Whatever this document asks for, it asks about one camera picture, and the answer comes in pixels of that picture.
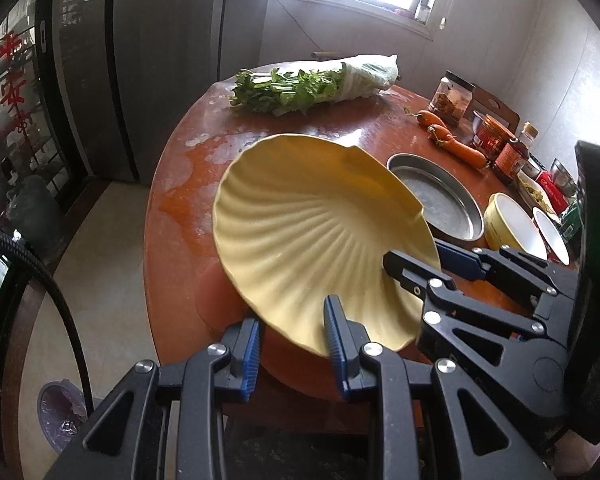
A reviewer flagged grey refrigerator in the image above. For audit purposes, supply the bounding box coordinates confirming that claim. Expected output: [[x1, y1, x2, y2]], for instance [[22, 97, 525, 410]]
[[32, 0, 268, 183]]

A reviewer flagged white dish of pickles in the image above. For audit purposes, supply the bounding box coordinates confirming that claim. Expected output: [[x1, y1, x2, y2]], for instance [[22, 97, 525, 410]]
[[517, 175, 561, 222]]

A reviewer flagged orange plastic plate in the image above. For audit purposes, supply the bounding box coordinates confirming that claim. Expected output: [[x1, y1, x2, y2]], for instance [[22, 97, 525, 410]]
[[194, 260, 261, 333]]

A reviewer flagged glass door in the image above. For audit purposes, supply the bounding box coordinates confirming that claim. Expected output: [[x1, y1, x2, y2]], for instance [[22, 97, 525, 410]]
[[0, 0, 88, 261]]

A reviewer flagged trash bin with purple bag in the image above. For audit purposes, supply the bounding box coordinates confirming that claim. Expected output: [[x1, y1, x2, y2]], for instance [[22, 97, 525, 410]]
[[36, 379, 103, 461]]

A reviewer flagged yellow bowl white inside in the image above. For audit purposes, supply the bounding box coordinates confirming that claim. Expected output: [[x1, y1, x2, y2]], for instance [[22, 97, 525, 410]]
[[482, 192, 548, 261]]

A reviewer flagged clear pickle jar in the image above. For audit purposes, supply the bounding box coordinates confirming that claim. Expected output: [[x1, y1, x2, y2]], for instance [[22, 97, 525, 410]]
[[428, 71, 476, 126]]

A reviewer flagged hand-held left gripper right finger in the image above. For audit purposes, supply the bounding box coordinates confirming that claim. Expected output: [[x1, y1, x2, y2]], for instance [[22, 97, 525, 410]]
[[322, 295, 556, 480]]

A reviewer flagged red paper noodle bowl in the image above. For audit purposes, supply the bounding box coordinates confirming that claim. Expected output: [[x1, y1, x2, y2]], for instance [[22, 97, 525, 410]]
[[532, 207, 572, 265]]

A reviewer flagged dark sauce bottle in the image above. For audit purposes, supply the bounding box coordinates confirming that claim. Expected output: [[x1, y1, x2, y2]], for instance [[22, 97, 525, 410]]
[[492, 138, 529, 184]]

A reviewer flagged red-lidded sauce jar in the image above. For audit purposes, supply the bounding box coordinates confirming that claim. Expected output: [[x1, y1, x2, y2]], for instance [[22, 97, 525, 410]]
[[472, 114, 516, 161]]

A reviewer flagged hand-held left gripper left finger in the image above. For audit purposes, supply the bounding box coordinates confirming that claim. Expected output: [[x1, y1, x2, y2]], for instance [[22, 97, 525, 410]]
[[45, 317, 266, 480]]

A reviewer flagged round metal pan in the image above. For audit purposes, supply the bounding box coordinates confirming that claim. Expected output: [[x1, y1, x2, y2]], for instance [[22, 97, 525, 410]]
[[386, 153, 485, 242]]

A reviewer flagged red packet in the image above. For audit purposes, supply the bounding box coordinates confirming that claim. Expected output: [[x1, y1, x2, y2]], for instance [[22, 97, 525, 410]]
[[535, 170, 570, 213]]

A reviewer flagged red paper decoration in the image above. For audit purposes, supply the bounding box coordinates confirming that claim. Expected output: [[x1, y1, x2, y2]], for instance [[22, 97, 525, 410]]
[[0, 30, 33, 128]]

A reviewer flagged yellow shell-shaped plate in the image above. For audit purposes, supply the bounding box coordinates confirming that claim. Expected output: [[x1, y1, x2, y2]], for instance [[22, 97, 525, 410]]
[[212, 132, 442, 358]]

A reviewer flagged large carrot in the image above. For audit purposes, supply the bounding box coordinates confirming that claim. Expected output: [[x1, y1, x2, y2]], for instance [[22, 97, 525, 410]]
[[432, 135, 487, 169]]

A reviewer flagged black cable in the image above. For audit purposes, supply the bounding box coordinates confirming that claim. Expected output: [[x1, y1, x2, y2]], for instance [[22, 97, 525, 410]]
[[0, 220, 93, 411]]

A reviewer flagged celery in plastic bag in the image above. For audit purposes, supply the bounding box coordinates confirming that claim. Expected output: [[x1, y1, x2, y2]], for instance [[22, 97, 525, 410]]
[[228, 54, 400, 117]]

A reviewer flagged small carrot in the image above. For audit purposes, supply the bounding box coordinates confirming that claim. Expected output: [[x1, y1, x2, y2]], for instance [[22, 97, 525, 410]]
[[416, 110, 448, 129], [427, 125, 456, 148]]

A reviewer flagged wooden chair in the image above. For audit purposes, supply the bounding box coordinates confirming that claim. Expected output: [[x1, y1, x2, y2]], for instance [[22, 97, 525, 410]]
[[472, 86, 521, 133]]

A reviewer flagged metal cup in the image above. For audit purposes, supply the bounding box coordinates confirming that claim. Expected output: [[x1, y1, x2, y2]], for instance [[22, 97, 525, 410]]
[[550, 159, 579, 196]]

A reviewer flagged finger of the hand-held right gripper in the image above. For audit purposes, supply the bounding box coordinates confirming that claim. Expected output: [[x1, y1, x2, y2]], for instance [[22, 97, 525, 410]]
[[434, 239, 581, 318], [383, 249, 549, 362]]

